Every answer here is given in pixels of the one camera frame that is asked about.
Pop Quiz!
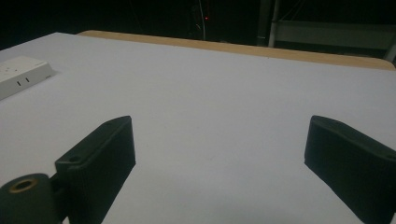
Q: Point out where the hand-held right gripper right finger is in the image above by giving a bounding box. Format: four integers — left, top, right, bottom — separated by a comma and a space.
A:
304, 115, 396, 224

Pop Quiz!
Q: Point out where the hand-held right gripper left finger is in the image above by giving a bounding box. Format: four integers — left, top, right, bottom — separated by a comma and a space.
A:
54, 115, 136, 224

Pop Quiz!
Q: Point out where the white power strip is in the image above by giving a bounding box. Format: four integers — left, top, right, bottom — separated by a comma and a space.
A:
0, 55, 54, 101

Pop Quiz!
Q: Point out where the metal stand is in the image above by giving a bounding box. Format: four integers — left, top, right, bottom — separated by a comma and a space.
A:
257, 0, 281, 49

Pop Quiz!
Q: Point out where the grey shelf rail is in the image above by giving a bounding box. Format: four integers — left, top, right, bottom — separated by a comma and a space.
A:
274, 20, 396, 54

